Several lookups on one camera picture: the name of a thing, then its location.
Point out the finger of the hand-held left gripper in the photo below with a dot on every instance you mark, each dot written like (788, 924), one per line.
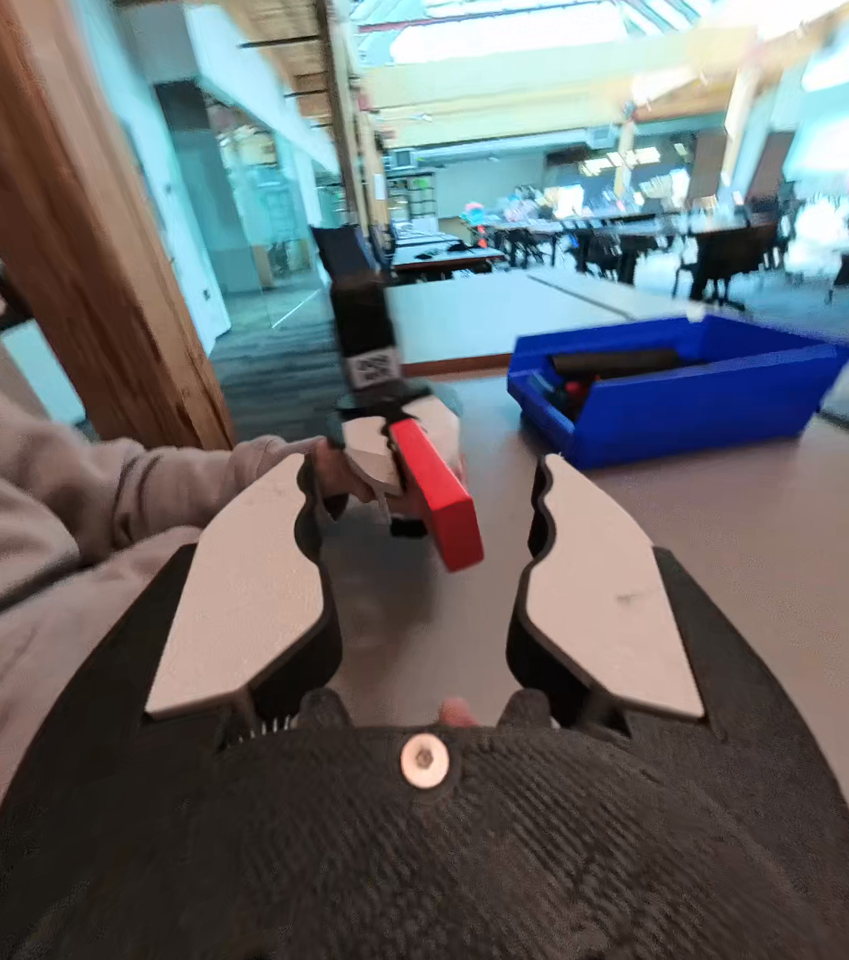
(368, 454)
(443, 427)

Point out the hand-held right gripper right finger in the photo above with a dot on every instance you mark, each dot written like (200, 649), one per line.
(604, 600)

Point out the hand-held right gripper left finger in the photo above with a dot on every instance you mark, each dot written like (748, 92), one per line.
(244, 592)

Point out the grey desk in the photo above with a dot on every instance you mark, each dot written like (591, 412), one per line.
(769, 562)

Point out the person's left forearm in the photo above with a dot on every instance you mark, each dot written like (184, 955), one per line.
(184, 495)

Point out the black office chair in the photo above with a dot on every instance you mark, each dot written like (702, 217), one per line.
(342, 255)

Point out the red tool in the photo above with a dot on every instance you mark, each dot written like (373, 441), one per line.
(577, 390)

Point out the blue plastic bin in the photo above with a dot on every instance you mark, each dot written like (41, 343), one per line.
(694, 420)

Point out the white table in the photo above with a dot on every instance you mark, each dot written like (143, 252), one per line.
(469, 315)

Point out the person's left hand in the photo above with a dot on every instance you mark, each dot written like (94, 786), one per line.
(331, 476)

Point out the red wooden block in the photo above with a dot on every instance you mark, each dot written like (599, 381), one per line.
(443, 502)

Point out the row of background tables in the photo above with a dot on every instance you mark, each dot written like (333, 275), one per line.
(724, 247)

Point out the wooden post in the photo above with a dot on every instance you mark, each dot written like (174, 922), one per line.
(57, 187)

